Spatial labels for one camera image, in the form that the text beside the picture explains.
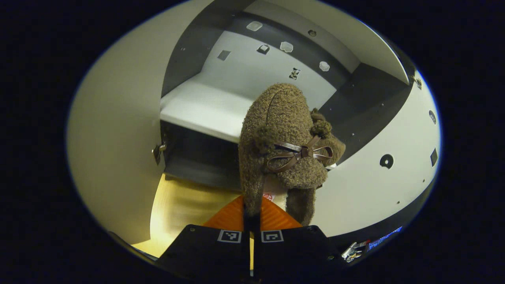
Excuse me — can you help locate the blue-lit screen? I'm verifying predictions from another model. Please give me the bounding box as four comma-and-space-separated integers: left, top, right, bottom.
369, 227, 403, 250

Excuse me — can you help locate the white and grey shoe cabinet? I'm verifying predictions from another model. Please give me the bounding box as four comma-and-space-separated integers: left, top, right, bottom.
67, 0, 441, 245

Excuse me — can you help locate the white shoe cabinet door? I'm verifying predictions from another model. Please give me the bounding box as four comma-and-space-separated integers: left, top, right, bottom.
314, 71, 441, 237
67, 0, 215, 245

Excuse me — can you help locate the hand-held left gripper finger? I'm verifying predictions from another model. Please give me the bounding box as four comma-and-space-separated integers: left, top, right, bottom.
252, 197, 348, 277
156, 196, 253, 277

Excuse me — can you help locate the brown fuzzy shoe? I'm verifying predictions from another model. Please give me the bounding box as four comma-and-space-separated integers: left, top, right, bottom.
238, 83, 346, 227

